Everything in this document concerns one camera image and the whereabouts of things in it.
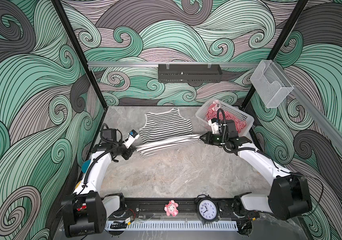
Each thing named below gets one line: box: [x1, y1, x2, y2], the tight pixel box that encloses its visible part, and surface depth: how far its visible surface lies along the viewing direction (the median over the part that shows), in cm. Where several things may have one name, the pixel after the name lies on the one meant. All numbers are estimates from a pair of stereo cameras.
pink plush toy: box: [164, 200, 179, 217], surface depth 73 cm
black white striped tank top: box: [136, 108, 202, 158], surface depth 106 cm
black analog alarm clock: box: [194, 194, 220, 225], surface depth 73 cm
